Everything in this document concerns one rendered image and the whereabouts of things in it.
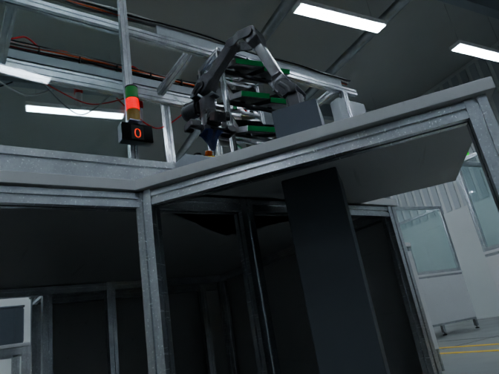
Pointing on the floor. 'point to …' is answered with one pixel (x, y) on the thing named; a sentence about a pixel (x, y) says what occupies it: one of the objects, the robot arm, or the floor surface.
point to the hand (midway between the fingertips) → (212, 142)
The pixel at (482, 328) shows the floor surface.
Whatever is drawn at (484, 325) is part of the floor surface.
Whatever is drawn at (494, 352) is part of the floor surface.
